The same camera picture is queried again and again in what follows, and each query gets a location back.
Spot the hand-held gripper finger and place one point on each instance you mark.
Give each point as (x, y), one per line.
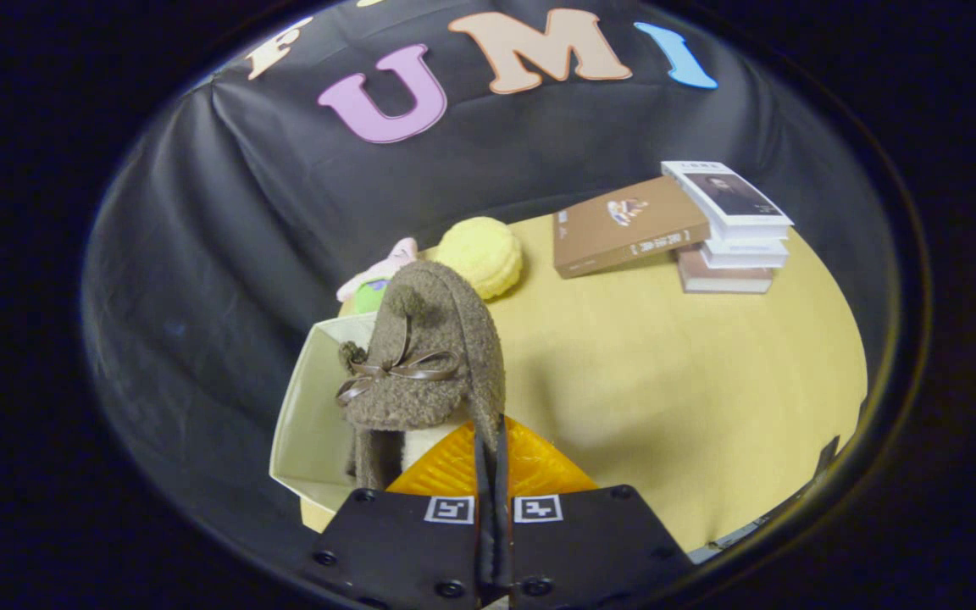
(482, 525)
(501, 525)

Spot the brown fuzzy slipper shoe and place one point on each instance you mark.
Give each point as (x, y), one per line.
(429, 339)

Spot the brown fabric storage box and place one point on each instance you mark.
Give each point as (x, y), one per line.
(310, 424)

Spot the yellow round plush toy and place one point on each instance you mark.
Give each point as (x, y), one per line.
(481, 254)

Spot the pink and green plush toy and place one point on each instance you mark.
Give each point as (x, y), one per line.
(382, 271)

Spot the brown cover book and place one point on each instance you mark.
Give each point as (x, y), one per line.
(598, 246)

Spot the reddish brown book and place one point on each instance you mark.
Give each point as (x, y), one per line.
(725, 281)

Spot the plain white book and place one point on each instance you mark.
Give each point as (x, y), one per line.
(742, 254)

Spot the black backdrop cloth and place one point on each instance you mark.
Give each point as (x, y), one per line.
(200, 254)

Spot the white book with portrait cover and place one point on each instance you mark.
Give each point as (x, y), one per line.
(734, 199)

